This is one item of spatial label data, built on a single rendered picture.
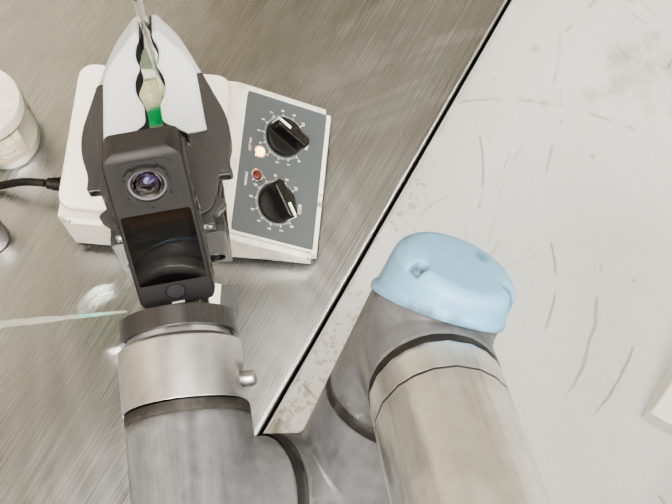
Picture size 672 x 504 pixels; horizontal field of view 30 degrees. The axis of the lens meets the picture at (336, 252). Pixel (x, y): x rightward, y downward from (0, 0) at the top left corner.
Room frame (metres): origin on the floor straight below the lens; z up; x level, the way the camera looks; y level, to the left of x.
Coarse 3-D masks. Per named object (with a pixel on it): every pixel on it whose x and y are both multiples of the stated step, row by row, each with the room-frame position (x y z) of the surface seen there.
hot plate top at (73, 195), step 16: (96, 64) 0.42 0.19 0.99; (80, 80) 0.41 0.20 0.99; (96, 80) 0.41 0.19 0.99; (208, 80) 0.41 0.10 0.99; (224, 80) 0.41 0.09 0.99; (80, 96) 0.40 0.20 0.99; (224, 96) 0.40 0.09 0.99; (80, 112) 0.38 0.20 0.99; (80, 128) 0.37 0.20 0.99; (80, 144) 0.36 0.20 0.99; (64, 160) 0.34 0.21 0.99; (80, 160) 0.34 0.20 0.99; (64, 176) 0.33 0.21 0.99; (80, 176) 0.33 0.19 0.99; (64, 192) 0.32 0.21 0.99; (80, 192) 0.32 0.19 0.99; (80, 208) 0.30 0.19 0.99; (96, 208) 0.30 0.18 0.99
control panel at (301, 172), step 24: (264, 96) 0.41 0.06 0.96; (264, 120) 0.39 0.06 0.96; (312, 120) 0.40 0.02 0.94; (264, 144) 0.37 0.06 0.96; (312, 144) 0.38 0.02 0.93; (240, 168) 0.35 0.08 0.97; (264, 168) 0.35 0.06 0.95; (288, 168) 0.35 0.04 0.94; (312, 168) 0.36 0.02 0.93; (240, 192) 0.33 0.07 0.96; (312, 192) 0.34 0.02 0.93; (240, 216) 0.31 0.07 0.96; (264, 216) 0.31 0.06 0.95; (312, 216) 0.32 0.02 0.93; (288, 240) 0.29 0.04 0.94; (312, 240) 0.30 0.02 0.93
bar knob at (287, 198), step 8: (272, 184) 0.33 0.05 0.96; (280, 184) 0.33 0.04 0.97; (264, 192) 0.33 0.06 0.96; (272, 192) 0.33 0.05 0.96; (280, 192) 0.33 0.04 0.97; (288, 192) 0.33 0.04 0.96; (264, 200) 0.32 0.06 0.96; (272, 200) 0.32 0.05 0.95; (280, 200) 0.32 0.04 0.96; (288, 200) 0.32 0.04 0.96; (264, 208) 0.32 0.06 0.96; (272, 208) 0.32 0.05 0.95; (280, 208) 0.32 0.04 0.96; (288, 208) 0.31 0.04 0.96; (296, 208) 0.32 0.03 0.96; (272, 216) 0.31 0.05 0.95; (280, 216) 0.31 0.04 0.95; (288, 216) 0.31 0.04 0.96; (296, 216) 0.31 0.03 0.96
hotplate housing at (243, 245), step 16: (240, 96) 0.41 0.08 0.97; (272, 96) 0.41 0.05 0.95; (240, 112) 0.39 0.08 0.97; (320, 112) 0.41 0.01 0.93; (240, 128) 0.38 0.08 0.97; (240, 144) 0.37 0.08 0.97; (320, 176) 0.35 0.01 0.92; (320, 192) 0.34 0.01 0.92; (64, 208) 0.31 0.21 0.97; (320, 208) 0.33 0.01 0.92; (64, 224) 0.30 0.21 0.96; (80, 224) 0.30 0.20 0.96; (96, 224) 0.30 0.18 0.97; (80, 240) 0.30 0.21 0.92; (96, 240) 0.30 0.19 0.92; (240, 240) 0.29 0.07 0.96; (256, 240) 0.29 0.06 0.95; (272, 240) 0.29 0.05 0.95; (240, 256) 0.29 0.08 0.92; (256, 256) 0.29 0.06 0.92; (272, 256) 0.29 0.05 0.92; (288, 256) 0.29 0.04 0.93; (304, 256) 0.29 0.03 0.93
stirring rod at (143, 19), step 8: (136, 0) 0.37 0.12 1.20; (136, 8) 0.37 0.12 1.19; (144, 8) 0.37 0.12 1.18; (144, 16) 0.37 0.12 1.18; (144, 24) 0.37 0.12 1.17; (144, 32) 0.37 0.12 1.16; (152, 48) 0.37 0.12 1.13; (152, 56) 0.37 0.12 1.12; (152, 64) 0.37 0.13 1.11; (160, 80) 0.36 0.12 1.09; (160, 88) 0.36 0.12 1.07
